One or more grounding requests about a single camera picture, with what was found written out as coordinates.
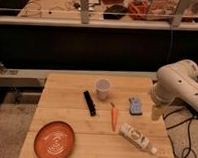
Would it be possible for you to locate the grey metal post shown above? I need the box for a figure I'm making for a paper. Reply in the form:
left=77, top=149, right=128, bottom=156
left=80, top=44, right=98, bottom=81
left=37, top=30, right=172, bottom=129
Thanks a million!
left=80, top=0, right=89, bottom=24

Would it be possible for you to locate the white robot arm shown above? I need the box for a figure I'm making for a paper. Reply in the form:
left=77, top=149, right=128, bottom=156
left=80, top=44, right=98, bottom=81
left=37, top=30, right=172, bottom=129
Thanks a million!
left=150, top=59, right=198, bottom=121

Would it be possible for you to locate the white plastic bottle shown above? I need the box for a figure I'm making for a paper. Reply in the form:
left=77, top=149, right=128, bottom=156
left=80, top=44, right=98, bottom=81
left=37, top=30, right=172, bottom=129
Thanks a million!
left=119, top=123, right=158, bottom=155

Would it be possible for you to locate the red orange crate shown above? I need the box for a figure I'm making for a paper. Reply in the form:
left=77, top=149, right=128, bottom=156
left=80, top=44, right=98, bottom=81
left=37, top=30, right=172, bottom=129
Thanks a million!
left=127, top=0, right=148, bottom=20

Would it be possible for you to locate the black rectangular bar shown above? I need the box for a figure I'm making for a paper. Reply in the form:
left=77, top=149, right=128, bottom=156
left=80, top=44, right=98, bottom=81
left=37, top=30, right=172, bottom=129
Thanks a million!
left=84, top=91, right=96, bottom=116

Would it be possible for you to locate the black object on bench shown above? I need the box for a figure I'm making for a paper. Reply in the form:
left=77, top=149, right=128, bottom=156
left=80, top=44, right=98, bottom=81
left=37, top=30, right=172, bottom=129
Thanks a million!
left=103, top=4, right=127, bottom=19

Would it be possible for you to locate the orange carrot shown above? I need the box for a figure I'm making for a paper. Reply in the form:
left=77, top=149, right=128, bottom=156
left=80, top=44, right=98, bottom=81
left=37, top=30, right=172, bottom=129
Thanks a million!
left=111, top=102, right=118, bottom=131

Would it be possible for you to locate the blue sponge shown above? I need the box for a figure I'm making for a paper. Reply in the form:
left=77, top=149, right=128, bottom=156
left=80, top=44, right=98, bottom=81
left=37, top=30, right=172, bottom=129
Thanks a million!
left=129, top=97, right=143, bottom=116

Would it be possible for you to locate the grey metal clamp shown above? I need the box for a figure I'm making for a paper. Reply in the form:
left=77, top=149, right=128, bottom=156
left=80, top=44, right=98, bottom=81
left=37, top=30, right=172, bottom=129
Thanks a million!
left=0, top=62, right=18, bottom=75

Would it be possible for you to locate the black floor cable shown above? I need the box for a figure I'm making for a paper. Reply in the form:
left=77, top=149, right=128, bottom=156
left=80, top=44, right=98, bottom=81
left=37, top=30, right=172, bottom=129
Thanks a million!
left=160, top=106, right=198, bottom=158

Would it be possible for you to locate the orange ceramic bowl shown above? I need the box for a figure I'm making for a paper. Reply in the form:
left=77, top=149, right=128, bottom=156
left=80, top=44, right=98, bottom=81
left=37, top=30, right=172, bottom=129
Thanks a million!
left=34, top=121, right=75, bottom=158

